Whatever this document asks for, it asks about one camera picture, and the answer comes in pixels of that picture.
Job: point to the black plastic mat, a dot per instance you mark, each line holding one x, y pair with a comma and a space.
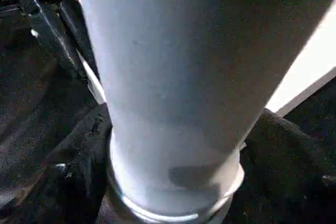
31, 108

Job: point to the white plastic table leg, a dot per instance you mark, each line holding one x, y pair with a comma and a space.
184, 77

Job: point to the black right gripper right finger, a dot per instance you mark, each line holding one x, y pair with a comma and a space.
294, 177

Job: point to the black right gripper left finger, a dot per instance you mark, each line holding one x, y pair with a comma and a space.
68, 177

